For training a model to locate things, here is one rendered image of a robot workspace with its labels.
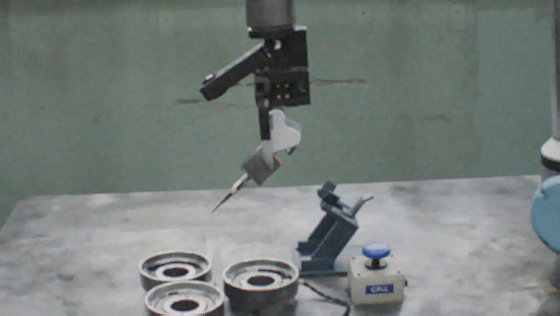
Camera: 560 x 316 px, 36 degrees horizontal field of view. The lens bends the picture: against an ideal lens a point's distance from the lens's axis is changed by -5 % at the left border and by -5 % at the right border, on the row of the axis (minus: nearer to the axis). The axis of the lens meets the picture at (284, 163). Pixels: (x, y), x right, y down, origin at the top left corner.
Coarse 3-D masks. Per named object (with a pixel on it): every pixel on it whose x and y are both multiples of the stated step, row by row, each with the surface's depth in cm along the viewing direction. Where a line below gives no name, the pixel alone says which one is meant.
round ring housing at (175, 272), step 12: (168, 252) 131; (180, 252) 131; (192, 252) 131; (144, 264) 128; (156, 264) 130; (180, 264) 129; (204, 264) 129; (144, 276) 124; (168, 276) 129; (180, 276) 129; (204, 276) 124; (144, 288) 124
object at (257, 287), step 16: (224, 272) 124; (240, 272) 127; (288, 272) 126; (224, 288) 123; (240, 288) 119; (256, 288) 119; (272, 288) 119; (288, 288) 120; (240, 304) 121; (256, 304) 119; (272, 304) 120; (288, 304) 122
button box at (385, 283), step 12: (348, 264) 127; (360, 264) 125; (372, 264) 124; (384, 264) 123; (396, 264) 124; (348, 276) 127; (360, 276) 121; (372, 276) 121; (384, 276) 121; (396, 276) 121; (360, 288) 121; (372, 288) 121; (384, 288) 121; (396, 288) 122; (360, 300) 122; (372, 300) 122; (384, 300) 122; (396, 300) 122
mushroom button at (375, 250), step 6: (366, 246) 123; (372, 246) 123; (378, 246) 123; (384, 246) 123; (366, 252) 122; (372, 252) 122; (378, 252) 122; (384, 252) 122; (372, 258) 122; (378, 258) 122; (384, 258) 122
